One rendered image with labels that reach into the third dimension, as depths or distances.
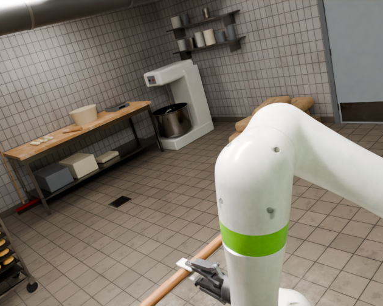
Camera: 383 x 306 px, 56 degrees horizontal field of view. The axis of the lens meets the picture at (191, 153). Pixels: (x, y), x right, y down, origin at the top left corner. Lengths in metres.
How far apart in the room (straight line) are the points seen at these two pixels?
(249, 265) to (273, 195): 0.14
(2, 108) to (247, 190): 5.50
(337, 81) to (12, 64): 4.62
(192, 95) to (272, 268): 5.67
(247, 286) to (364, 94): 4.74
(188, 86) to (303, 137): 5.56
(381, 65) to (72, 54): 4.52
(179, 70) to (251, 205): 5.62
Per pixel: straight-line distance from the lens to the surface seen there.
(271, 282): 0.66
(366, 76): 5.20
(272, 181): 0.53
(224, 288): 1.00
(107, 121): 5.55
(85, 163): 5.59
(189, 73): 6.21
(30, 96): 6.02
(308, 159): 0.67
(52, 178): 5.42
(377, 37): 5.04
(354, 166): 0.69
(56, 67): 6.20
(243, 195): 0.53
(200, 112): 6.33
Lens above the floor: 1.87
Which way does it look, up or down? 19 degrees down
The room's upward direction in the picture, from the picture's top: 17 degrees counter-clockwise
